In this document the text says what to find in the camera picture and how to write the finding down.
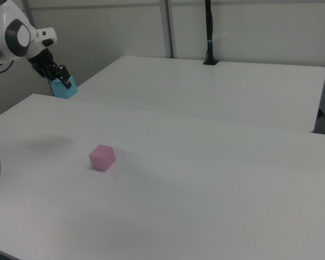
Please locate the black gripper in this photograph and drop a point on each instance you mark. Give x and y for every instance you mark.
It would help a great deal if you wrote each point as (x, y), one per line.
(44, 65)

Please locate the blue cube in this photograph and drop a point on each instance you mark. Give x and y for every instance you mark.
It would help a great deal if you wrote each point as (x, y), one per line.
(62, 90)

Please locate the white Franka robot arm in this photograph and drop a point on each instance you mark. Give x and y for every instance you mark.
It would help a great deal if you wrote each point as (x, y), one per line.
(16, 35)

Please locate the pink cube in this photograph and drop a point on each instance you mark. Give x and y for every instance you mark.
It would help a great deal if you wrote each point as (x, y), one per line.
(101, 158)

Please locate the white side table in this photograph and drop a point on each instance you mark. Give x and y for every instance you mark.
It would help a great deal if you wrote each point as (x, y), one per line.
(205, 89)

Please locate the black camera stand pole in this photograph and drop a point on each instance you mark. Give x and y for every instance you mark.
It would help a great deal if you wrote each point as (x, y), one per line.
(210, 32)

